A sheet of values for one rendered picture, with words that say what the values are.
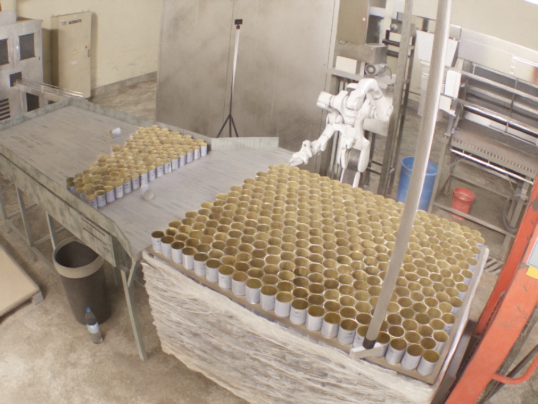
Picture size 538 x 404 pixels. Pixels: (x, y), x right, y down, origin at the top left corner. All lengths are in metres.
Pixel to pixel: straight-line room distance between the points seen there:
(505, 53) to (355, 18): 1.48
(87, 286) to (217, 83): 2.99
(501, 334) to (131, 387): 2.24
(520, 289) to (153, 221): 1.81
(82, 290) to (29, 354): 0.71
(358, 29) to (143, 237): 2.54
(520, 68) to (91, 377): 4.37
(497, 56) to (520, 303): 2.99
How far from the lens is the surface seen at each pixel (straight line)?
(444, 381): 1.93
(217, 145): 3.17
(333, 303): 1.70
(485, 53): 4.18
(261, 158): 3.08
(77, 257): 3.32
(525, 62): 4.16
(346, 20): 3.87
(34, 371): 3.15
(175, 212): 2.43
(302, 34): 4.37
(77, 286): 3.03
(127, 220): 2.38
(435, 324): 1.73
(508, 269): 2.11
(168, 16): 5.62
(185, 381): 2.89
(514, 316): 1.57
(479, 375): 1.78
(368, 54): 3.91
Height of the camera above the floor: 2.31
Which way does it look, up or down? 30 degrees down
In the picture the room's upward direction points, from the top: 6 degrees clockwise
